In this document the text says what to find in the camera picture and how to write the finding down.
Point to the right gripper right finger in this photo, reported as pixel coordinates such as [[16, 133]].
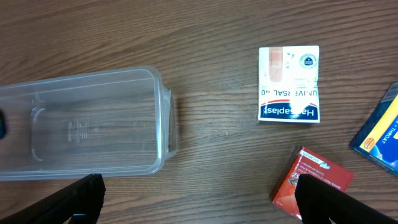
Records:
[[320, 203]]

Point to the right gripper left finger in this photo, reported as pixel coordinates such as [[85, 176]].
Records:
[[79, 202]]

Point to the clear plastic container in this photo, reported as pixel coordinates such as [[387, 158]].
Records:
[[116, 123]]

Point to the blue yellow VapoDrops box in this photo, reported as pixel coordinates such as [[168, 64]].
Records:
[[377, 139]]

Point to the white Hansaplast plaster box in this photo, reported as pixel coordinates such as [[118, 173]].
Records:
[[288, 84]]

